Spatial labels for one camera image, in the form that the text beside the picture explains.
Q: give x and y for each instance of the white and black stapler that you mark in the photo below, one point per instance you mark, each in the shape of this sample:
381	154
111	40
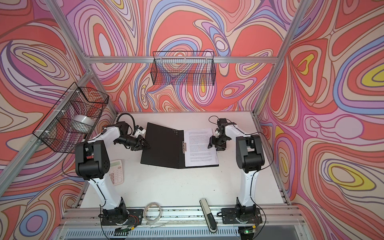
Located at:
210	220

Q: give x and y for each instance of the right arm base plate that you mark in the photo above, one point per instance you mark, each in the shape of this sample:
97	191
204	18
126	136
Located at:
229	216

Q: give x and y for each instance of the black wire basket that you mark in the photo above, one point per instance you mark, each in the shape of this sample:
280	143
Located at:
56	132
183	68

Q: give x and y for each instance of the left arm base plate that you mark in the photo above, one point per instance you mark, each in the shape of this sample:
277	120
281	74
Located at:
133	217

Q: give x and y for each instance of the rear black wire basket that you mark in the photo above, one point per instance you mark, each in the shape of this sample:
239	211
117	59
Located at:
183	68

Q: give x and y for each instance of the pink white calculator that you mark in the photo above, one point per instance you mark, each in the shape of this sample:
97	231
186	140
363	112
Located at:
116	172

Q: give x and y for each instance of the white and black file folder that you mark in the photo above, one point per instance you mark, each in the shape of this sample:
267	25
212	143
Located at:
165	147

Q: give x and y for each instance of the metal folder clip mechanism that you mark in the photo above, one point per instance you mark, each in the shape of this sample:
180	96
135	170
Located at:
184	147

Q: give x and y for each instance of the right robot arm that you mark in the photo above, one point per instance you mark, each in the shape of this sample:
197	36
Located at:
250	159

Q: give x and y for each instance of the aluminium frame rail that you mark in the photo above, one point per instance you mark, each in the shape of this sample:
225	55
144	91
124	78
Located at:
187	223

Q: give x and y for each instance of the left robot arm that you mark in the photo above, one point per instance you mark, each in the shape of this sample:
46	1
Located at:
92	163

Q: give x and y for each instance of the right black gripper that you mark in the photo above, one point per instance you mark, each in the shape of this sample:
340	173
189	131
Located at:
212	142

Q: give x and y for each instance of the left black wire basket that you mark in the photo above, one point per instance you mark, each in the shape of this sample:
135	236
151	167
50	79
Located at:
56	132

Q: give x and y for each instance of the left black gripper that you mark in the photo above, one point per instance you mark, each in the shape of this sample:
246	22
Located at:
139	144

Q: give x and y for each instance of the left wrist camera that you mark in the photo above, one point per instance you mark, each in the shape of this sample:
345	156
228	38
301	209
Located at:
140	131

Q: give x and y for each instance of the silver tape roll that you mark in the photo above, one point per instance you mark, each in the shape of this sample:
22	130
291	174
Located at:
82	121

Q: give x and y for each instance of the marker pen in basket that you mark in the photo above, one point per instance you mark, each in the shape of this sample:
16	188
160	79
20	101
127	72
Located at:
80	146

